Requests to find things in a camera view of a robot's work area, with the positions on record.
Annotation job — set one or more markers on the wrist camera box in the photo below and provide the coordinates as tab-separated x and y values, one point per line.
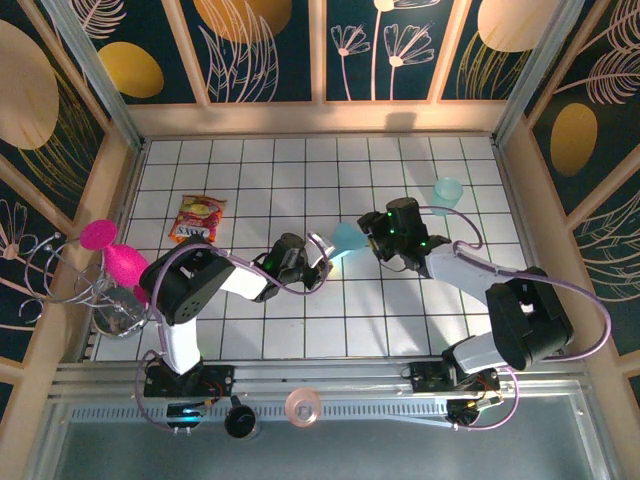
406	215
321	242

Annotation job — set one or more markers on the black round cap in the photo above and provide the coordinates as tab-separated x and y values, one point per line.
240	422

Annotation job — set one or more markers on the light blue cloth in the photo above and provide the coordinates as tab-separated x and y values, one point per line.
347	239

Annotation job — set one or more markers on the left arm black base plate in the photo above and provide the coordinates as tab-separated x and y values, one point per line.
220	380

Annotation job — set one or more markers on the colourful candy bag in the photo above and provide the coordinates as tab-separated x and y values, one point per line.
197	220

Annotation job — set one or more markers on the aluminium mounting rail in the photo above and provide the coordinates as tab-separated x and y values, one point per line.
325	375

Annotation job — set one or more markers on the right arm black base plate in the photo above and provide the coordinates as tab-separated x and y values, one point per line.
425	377

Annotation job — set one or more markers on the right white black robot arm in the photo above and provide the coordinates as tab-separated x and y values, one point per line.
530	320

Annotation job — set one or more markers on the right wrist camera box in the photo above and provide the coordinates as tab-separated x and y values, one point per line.
406	215

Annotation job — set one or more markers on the pink wine glass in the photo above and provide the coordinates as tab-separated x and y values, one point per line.
122	260

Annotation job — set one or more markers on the grey metal sheet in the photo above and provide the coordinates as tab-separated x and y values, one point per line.
325	455

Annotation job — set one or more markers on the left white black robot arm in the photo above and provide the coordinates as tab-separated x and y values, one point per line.
185	280

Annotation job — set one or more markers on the translucent teal plastic cup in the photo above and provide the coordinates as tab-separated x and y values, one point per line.
447	192

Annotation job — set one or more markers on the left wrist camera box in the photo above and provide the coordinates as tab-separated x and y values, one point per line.
321	242

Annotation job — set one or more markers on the perforated metal strip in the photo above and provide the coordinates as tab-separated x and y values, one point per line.
360	411

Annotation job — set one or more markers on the aluminium frame post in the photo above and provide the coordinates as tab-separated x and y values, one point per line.
95	70
535	70

